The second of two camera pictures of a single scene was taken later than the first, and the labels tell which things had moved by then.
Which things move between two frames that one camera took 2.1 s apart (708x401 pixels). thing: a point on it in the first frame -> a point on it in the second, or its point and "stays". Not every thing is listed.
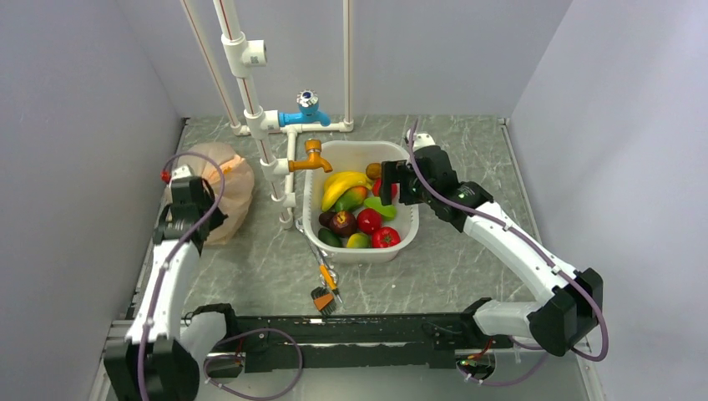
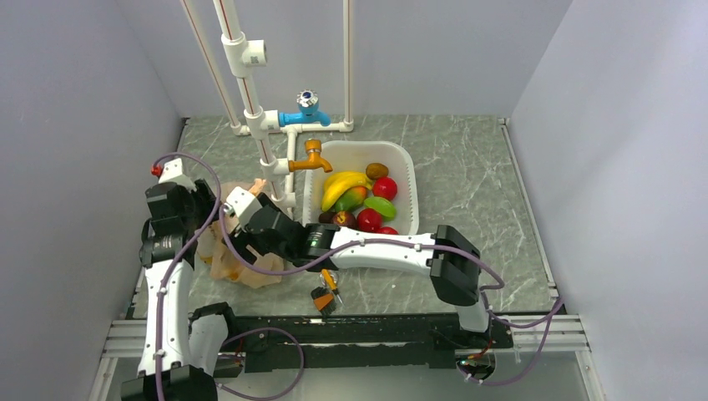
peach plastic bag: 235,201 -> 225,262
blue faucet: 309,110 stays
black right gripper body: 409,191 -> 240,239
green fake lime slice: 388,212 stays
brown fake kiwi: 373,170 stays
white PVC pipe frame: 276,142 stays
